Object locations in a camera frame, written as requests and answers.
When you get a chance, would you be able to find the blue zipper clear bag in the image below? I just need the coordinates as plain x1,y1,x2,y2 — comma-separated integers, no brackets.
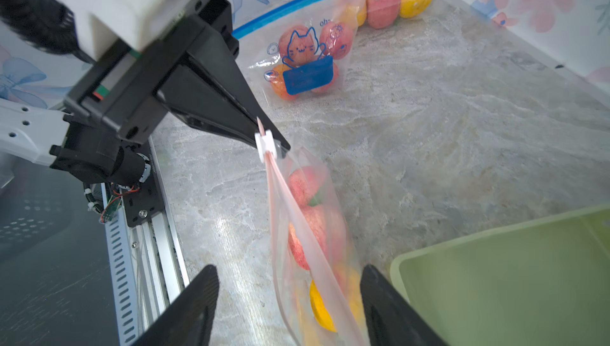
234,0,365,105

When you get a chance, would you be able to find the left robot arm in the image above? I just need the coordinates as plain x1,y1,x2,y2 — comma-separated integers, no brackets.
1,0,290,187

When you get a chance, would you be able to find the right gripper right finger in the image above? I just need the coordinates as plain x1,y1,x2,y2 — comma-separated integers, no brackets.
360,264,446,346

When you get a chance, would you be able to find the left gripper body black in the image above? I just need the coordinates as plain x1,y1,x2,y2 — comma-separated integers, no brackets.
64,0,239,144

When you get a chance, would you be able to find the pink peach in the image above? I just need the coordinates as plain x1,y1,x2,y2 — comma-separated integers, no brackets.
320,22,354,60
366,0,400,29
288,166,328,207
288,205,346,271

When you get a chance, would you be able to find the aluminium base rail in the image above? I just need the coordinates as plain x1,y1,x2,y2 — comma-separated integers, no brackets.
101,141,189,345

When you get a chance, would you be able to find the orange peach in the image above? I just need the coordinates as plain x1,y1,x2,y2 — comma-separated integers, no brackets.
265,64,297,101

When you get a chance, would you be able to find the left black cable hose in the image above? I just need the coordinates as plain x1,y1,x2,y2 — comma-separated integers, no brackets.
0,0,96,66

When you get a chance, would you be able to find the green plastic basket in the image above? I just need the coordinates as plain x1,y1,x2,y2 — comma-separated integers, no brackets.
390,205,609,345

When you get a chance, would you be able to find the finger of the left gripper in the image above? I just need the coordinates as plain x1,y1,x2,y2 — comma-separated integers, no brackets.
157,17,291,152

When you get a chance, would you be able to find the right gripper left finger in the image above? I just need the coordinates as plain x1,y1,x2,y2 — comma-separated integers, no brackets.
135,264,219,346

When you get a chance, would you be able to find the yellow peach with leaf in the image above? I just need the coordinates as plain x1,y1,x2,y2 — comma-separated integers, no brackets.
308,269,363,333

